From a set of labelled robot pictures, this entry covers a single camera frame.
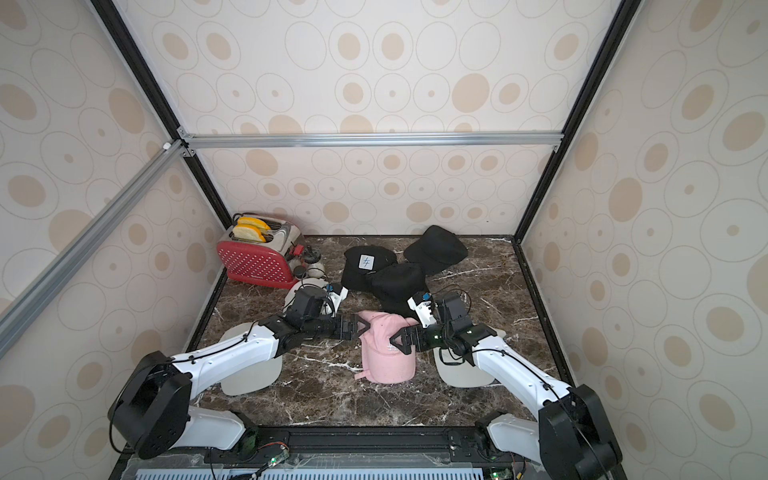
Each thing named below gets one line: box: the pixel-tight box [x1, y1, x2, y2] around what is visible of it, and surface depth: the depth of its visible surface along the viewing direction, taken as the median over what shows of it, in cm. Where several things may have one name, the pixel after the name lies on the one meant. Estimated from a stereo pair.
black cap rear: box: [403, 225, 468, 276], surface depth 115 cm
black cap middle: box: [370, 263, 427, 319], surface depth 99 cm
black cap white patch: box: [341, 245, 398, 293], surface depth 108 cm
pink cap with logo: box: [354, 310, 418, 384], surface depth 83 cm
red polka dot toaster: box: [217, 219, 305, 289], surface depth 99 cm
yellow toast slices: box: [232, 217, 271, 243], surface depth 97 cm
